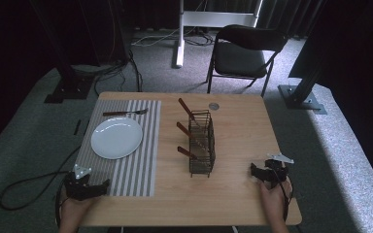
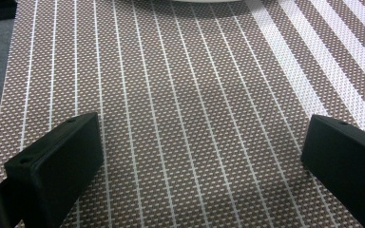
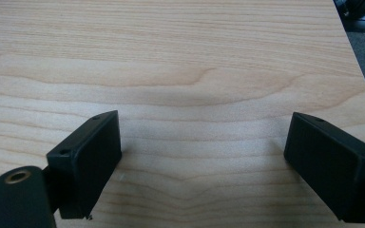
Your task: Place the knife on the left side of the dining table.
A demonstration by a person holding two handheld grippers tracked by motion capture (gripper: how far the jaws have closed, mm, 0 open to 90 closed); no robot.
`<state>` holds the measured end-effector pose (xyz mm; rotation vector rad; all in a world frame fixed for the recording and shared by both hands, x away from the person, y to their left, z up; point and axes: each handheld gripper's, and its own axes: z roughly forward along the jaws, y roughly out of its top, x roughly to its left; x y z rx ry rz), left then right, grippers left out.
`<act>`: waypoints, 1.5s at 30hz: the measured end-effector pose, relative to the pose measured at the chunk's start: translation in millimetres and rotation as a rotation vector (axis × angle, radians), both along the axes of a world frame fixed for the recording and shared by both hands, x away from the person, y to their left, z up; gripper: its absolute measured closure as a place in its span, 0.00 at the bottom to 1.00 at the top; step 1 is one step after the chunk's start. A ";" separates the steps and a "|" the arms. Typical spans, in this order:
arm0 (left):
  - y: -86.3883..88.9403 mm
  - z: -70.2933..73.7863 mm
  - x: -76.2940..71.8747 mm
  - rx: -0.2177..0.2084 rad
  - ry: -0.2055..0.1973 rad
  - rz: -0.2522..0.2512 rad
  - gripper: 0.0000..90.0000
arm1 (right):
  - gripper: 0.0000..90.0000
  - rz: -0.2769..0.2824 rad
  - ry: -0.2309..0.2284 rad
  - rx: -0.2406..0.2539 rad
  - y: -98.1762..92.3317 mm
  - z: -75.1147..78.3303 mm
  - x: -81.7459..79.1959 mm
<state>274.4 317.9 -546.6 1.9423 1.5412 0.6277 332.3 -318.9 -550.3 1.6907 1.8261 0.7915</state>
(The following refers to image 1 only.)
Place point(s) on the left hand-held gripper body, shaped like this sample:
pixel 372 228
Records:
pixel 77 188

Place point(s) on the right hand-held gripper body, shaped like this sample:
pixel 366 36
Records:
pixel 277 170

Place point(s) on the person's left hand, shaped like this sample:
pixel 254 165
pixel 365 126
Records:
pixel 74 210

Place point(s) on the person's right hand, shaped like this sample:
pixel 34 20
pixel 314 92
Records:
pixel 273 202

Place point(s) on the grey striped placemat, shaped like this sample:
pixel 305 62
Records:
pixel 126 168

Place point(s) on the white round plate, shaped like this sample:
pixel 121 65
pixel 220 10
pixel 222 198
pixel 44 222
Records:
pixel 116 138

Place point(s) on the black tape strip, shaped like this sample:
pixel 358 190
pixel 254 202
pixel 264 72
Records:
pixel 77 127
pixel 86 126

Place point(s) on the round grey table grommet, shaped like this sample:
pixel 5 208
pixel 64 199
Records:
pixel 213 106

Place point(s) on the black stand with grey base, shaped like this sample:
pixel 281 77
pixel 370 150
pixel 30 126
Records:
pixel 304 97

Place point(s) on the black metal stand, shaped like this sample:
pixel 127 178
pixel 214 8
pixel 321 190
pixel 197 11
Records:
pixel 68 81

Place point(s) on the black folding chair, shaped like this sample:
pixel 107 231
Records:
pixel 239 56

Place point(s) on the white metal desk frame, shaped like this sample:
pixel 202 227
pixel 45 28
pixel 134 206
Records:
pixel 207 18

